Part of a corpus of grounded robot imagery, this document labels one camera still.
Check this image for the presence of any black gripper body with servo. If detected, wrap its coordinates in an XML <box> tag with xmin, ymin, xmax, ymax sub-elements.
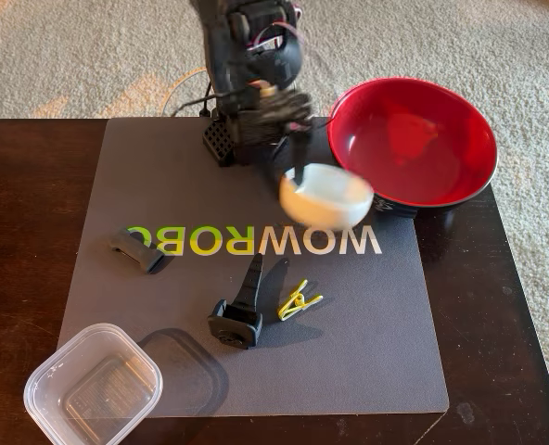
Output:
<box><xmin>230</xmin><ymin>86</ymin><xmax>315</xmax><ymax>141</ymax></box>

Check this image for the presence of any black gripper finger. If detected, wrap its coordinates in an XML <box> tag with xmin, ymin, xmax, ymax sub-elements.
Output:
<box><xmin>290</xmin><ymin>130</ymin><xmax>312</xmax><ymax>192</ymax></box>
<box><xmin>270</xmin><ymin>136</ymin><xmax>295</xmax><ymax>185</ymax></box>

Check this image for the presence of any yellow wire clip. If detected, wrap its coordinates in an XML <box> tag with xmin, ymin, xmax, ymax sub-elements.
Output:
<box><xmin>276</xmin><ymin>277</ymin><xmax>325</xmax><ymax>323</ymax></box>

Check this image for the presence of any black printed gripper jaw part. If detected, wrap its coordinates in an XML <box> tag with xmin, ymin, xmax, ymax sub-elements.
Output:
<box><xmin>207</xmin><ymin>252</ymin><xmax>265</xmax><ymax>350</ymax></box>

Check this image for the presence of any clear plastic square container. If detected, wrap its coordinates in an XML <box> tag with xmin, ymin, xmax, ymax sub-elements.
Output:
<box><xmin>22</xmin><ymin>323</ymin><xmax>164</xmax><ymax>445</ymax></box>

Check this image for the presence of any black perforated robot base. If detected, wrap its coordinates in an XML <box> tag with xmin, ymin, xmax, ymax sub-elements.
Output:
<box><xmin>201</xmin><ymin>108</ymin><xmax>241</xmax><ymax>168</ymax></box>

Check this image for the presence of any red bowl with black outside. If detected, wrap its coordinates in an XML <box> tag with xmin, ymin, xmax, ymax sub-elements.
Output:
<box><xmin>326</xmin><ymin>76</ymin><xmax>499</xmax><ymax>219</ymax></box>

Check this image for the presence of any grey mat with WOWROBO print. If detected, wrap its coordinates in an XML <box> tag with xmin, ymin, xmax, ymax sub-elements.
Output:
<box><xmin>57</xmin><ymin>115</ymin><xmax>451</xmax><ymax>418</ymax></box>

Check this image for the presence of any black power cable with plug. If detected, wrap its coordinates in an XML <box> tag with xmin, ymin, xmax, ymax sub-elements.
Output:
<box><xmin>172</xmin><ymin>78</ymin><xmax>221</xmax><ymax>120</ymax></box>

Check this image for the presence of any thin white cable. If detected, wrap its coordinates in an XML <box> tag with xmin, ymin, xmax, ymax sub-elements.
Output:
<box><xmin>161</xmin><ymin>66</ymin><xmax>211</xmax><ymax>117</ymax></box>

